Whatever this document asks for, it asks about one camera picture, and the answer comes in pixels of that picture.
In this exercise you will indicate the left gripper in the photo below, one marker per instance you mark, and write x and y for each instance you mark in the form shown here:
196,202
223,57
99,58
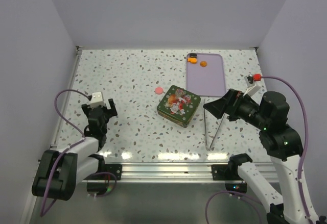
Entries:
109,113

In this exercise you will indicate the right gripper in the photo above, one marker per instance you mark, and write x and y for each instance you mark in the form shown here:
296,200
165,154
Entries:
229,104

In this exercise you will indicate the green cookie tin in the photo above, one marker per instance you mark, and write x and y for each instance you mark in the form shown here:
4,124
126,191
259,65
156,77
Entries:
182,120

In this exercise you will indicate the gold tin lid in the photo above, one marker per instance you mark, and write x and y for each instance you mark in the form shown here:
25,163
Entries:
177,98

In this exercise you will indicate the metal tongs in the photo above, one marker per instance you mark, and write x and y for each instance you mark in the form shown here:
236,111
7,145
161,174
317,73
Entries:
211,128

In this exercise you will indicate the pink round cookie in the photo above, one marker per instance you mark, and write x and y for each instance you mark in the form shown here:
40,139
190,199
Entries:
159,90

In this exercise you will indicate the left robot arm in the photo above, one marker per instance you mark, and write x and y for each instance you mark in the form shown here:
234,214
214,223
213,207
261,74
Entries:
59,171

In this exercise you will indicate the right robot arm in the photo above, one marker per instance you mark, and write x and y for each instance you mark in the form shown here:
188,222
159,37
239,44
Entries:
284,147

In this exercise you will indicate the purple tray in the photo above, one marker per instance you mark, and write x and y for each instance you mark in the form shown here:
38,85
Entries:
209,80

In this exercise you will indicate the orange flower cookie lower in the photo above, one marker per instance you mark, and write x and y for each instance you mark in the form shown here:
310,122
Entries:
203,63

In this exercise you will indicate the orange flower cookie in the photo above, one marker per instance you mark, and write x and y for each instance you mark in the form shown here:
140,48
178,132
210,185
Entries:
203,63
192,60

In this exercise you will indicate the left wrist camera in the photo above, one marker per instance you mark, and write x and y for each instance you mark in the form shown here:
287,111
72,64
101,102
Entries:
97,100

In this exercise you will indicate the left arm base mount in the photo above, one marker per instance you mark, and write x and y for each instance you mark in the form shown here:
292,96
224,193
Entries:
104,170

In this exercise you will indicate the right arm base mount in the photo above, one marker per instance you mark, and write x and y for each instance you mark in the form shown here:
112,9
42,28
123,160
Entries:
229,171

